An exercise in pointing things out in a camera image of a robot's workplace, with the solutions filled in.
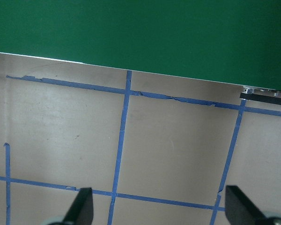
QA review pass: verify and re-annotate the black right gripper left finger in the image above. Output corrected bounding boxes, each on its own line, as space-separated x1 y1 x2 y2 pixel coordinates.
62 187 94 225

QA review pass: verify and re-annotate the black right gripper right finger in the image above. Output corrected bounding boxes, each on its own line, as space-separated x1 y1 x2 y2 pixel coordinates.
225 185 281 225

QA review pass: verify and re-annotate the green conveyor belt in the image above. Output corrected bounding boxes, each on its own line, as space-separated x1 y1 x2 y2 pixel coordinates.
0 0 281 105

